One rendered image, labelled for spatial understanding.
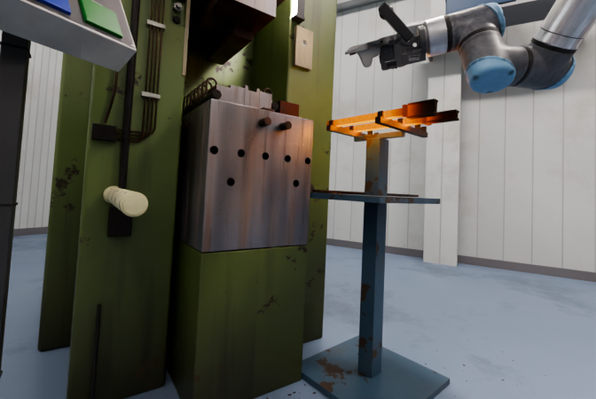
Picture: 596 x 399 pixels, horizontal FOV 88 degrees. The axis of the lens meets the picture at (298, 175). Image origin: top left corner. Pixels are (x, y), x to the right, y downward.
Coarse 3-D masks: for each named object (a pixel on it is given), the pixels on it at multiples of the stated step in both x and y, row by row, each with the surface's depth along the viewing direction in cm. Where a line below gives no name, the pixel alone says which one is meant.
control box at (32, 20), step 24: (0, 0) 51; (24, 0) 53; (72, 0) 62; (96, 0) 67; (120, 0) 74; (0, 24) 54; (24, 24) 56; (48, 24) 57; (72, 24) 59; (120, 24) 70; (72, 48) 63; (96, 48) 65; (120, 48) 68
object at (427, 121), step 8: (440, 112) 97; (448, 112) 95; (456, 112) 94; (392, 120) 109; (408, 120) 105; (416, 120) 103; (424, 120) 100; (432, 120) 99; (440, 120) 97; (448, 120) 95; (456, 120) 95; (344, 128) 125; (360, 128) 119; (368, 128) 116; (376, 128) 114; (384, 128) 113
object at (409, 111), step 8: (408, 104) 92; (416, 104) 91; (424, 104) 89; (432, 104) 88; (384, 112) 98; (392, 112) 96; (400, 112) 94; (408, 112) 93; (416, 112) 91; (424, 112) 89; (432, 112) 87; (336, 120) 113; (344, 120) 110; (352, 120) 107; (360, 120) 105; (368, 120) 102
